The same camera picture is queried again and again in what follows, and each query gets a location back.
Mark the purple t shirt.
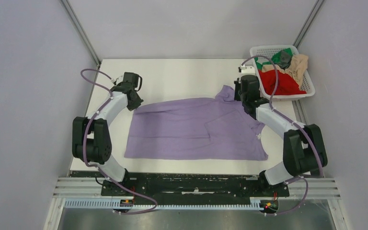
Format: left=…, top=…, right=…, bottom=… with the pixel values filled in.
left=125, top=85, right=268, bottom=161

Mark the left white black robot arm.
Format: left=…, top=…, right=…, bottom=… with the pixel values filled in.
left=71, top=72, right=143, bottom=195

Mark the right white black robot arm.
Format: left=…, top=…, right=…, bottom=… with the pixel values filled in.
left=234, top=75, right=328, bottom=196

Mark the red t shirt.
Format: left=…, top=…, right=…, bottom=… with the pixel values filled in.
left=258, top=69, right=306, bottom=95

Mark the white plastic basket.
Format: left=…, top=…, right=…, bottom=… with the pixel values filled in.
left=250, top=45, right=315, bottom=101

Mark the grey t shirt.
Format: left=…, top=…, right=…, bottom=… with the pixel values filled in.
left=277, top=50, right=293, bottom=69

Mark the beige t shirt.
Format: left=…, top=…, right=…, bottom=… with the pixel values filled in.
left=260, top=54, right=309, bottom=90

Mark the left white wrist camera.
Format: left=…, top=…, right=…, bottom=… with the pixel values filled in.
left=111, top=75, right=123, bottom=85

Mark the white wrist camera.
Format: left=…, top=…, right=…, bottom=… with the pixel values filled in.
left=238, top=66, right=256, bottom=76
left=111, top=75, right=123, bottom=85

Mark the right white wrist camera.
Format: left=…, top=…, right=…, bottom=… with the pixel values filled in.
left=238, top=66, right=256, bottom=76

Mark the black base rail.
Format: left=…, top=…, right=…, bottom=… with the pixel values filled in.
left=69, top=171, right=291, bottom=207

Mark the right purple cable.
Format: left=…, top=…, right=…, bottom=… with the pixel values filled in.
left=241, top=55, right=325, bottom=217

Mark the white slotted cable duct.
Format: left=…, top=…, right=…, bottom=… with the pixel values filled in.
left=64, top=198, right=276, bottom=211

